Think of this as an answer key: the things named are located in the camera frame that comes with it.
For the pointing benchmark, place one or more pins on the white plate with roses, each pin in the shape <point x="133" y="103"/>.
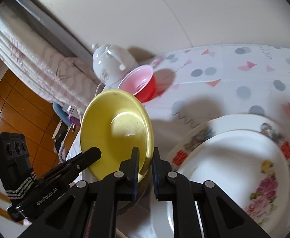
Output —
<point x="251" y="169"/>

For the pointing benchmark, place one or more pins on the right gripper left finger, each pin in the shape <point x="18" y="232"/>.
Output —
<point x="128" y="183"/>

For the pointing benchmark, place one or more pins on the pink white curtain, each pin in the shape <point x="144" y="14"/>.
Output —
<point x="42" y="68"/>

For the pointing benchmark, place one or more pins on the purple small box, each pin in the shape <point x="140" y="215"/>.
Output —
<point x="74" y="120"/>

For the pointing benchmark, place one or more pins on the yellow plastic bowl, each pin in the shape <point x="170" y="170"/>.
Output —
<point x="115" y="121"/>

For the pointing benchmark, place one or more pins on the blue chair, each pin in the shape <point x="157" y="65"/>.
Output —
<point x="61" y="114"/>

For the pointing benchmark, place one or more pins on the white ceramic electric kettle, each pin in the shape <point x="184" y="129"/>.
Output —
<point x="111" y="63"/>

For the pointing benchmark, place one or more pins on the patterned white tablecloth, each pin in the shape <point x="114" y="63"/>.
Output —
<point x="201" y="84"/>

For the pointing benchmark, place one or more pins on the red plastic bowl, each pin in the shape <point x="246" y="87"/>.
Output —
<point x="140" y="82"/>

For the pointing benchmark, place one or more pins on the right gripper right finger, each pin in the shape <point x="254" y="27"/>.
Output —
<point x="161" y="183"/>

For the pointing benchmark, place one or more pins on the white plate red characters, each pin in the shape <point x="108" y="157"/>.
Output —
<point x="214" y="127"/>

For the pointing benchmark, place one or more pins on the stainless steel bowl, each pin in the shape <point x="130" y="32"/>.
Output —
<point x="142" y="190"/>

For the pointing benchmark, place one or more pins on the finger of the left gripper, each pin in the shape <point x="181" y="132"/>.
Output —
<point x="69" y="170"/>

